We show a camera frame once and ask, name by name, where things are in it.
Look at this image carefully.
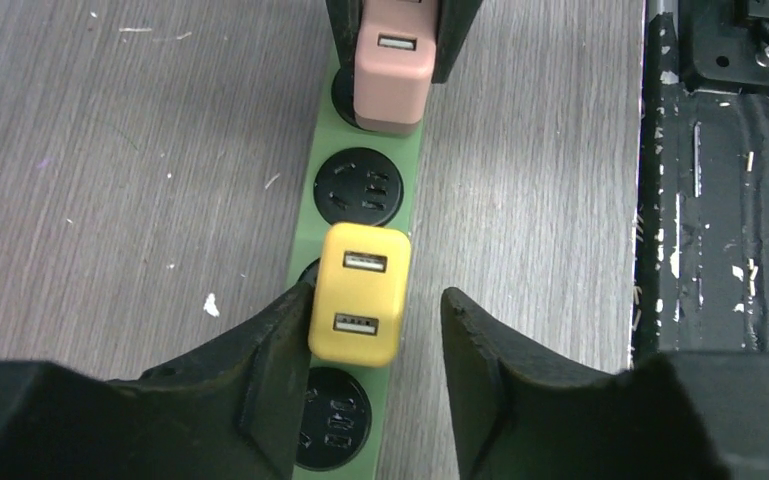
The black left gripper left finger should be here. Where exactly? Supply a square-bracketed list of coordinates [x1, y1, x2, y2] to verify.
[0, 283, 313, 479]

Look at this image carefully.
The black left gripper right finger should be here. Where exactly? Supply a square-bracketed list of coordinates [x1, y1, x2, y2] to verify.
[440, 287, 769, 479]

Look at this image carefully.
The yellow plug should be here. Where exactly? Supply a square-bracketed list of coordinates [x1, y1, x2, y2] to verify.
[308, 222, 411, 368]

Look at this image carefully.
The pink plug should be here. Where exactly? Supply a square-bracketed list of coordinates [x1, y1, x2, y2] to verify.
[353, 0, 439, 135]

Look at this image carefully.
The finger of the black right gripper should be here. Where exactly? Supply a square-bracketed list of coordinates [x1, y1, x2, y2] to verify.
[325, 0, 364, 77]
[432, 0, 484, 84]

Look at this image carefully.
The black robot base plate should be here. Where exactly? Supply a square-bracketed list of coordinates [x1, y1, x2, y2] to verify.
[630, 1, 769, 361]

